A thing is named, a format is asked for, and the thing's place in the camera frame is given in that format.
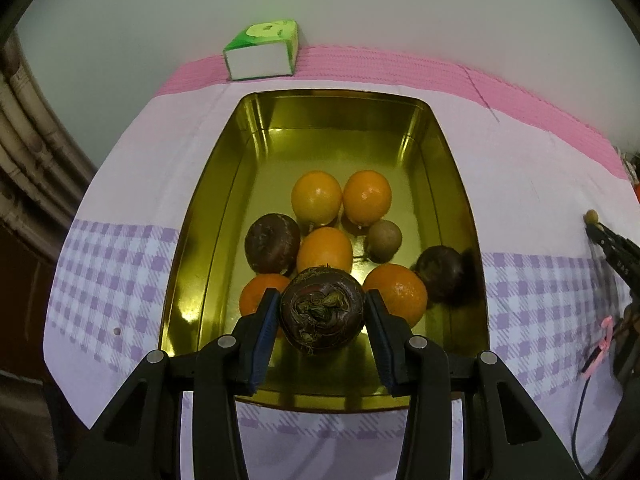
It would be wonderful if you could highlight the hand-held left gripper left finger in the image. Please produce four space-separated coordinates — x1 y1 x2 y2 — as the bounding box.
75 287 282 480

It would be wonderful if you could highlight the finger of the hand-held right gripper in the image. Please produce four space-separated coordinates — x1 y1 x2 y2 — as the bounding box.
586 222 640 291

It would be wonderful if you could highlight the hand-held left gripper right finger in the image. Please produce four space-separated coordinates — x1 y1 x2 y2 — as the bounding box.
364 289 583 480

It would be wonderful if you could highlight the orange tangerine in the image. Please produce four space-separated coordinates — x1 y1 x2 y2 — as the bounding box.
362 263 429 328
342 170 393 225
296 227 354 276
239 273 291 317

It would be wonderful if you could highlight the yellowish tangerine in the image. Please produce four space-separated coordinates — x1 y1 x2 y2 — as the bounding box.
291 171 344 224

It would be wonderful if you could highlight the red and gold tin box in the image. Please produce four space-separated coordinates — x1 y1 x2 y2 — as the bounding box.
159 89 491 413

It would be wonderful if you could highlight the pink ribbon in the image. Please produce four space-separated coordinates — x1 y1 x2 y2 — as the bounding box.
580 315 615 375

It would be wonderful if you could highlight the pink purple checked bedsheet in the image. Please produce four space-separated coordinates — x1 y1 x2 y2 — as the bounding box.
42 45 633 480

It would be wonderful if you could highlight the green and white tissue box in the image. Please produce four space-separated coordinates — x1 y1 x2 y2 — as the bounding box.
222 19 300 82

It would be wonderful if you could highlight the black cable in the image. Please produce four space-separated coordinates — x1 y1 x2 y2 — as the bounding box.
570 370 601 476

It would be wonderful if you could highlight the bamboo furniture frame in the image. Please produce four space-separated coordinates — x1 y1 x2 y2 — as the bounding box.
0 30 98 261

